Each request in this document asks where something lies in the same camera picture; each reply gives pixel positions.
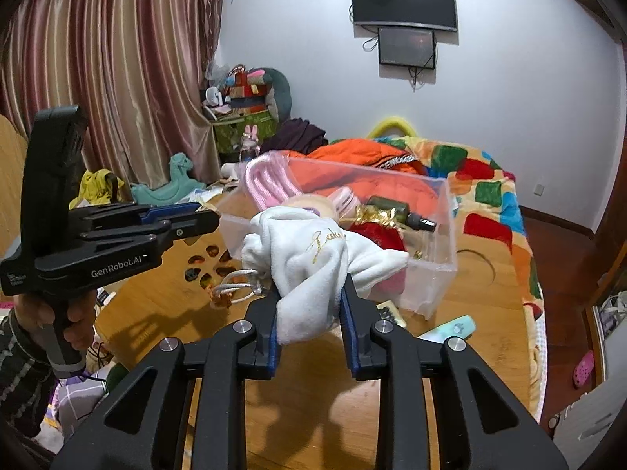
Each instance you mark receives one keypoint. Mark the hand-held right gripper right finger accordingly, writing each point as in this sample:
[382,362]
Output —
[350,338]

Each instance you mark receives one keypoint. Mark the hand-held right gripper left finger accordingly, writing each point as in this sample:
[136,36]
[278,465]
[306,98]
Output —
[272,357]

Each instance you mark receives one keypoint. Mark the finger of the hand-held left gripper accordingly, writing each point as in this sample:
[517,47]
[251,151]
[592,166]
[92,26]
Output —
[176,211]
[196,227]

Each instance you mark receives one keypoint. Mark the white velvet pouch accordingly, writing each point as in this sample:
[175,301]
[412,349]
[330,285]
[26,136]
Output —
[303,264]

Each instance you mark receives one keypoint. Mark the red velvet pouch gold ribbon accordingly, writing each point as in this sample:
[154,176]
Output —
[382,237]

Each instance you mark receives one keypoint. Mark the clear plastic storage box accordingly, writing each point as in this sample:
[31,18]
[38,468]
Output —
[433,254]

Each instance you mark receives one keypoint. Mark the person's left forearm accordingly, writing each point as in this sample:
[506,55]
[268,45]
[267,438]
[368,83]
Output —
[22,377]

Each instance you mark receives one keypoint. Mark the person's left hand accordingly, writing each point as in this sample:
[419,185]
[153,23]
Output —
[81,320]

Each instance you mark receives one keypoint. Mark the teal rocking horse toy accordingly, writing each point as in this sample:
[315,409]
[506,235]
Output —
[171,181]

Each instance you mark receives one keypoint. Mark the light wooden board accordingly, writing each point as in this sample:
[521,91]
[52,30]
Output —
[12,181]

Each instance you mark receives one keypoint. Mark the yellow cloth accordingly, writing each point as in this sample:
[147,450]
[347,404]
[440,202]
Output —
[95,186]

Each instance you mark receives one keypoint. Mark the small packet with black pieces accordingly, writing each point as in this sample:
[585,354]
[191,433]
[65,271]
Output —
[391,313]

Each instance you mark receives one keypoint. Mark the wooden desk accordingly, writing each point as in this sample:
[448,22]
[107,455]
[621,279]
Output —
[313,411]

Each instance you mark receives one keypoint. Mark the mint green case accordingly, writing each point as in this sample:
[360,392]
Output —
[448,329]

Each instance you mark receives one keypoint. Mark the green storage box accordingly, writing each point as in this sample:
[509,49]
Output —
[245,132]

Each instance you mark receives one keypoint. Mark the pink bunny toy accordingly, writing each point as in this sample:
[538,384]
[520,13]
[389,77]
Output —
[251,134]

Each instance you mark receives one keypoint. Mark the green glass bottle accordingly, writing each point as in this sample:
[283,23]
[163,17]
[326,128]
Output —
[392,208]

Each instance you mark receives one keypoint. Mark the dark purple clothing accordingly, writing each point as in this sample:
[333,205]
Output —
[301,134]

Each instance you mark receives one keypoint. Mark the red gift box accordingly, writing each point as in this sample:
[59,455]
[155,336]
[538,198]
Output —
[247,89]

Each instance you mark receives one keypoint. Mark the pink striped curtain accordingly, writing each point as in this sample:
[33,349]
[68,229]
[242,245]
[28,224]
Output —
[122,58]

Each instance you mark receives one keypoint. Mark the dark grey cushion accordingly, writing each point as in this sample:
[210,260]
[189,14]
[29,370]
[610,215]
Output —
[281,90]

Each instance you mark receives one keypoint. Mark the orange padded jacket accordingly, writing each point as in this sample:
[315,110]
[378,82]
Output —
[352,152]

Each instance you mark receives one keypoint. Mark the purple checkered cloth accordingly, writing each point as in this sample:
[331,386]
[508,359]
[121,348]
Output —
[78,401]

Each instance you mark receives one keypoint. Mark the colourful patchwork blanket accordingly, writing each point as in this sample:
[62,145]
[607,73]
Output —
[490,196]

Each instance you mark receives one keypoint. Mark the yellow fluffy trim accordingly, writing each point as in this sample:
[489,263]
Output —
[392,122]

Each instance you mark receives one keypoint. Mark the pink clog shoe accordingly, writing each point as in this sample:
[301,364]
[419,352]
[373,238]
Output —
[584,369]

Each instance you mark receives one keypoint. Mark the white wall socket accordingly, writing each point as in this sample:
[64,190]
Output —
[539,189]

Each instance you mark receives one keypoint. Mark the small black wall monitor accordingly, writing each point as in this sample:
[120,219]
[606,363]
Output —
[406,46]

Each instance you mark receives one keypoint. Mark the black wall television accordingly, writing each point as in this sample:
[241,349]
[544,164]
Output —
[404,2]

